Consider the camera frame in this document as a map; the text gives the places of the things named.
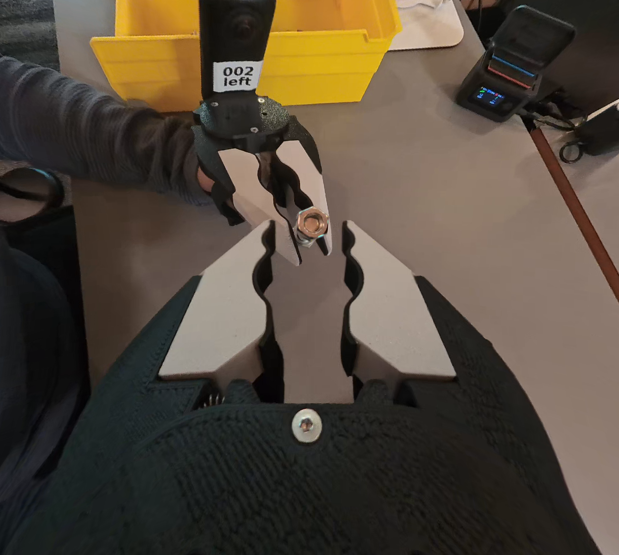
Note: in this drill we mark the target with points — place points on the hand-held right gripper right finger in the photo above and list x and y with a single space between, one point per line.
401 328

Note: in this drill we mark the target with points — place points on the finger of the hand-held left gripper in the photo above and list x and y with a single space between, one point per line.
307 173
242 178

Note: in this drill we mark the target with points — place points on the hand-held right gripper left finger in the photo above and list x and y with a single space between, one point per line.
217 323

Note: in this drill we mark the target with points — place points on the steel hex bolt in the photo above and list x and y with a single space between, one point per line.
313 222

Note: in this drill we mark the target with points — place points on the yellow plastic bin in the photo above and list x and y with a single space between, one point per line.
314 62

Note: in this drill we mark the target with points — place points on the person's left forearm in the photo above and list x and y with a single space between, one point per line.
96 139

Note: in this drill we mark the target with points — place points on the person's left hand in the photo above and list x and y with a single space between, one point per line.
203 180

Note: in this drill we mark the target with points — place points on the dark rounded object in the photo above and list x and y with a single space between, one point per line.
57 190

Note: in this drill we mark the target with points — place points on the person's leg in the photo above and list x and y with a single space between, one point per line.
29 323

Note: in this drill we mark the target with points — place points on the black charging case with screen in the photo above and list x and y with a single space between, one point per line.
527 37

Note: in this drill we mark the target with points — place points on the black and white device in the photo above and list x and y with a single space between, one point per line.
602 134

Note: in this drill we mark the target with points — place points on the large black box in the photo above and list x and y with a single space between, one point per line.
595 33

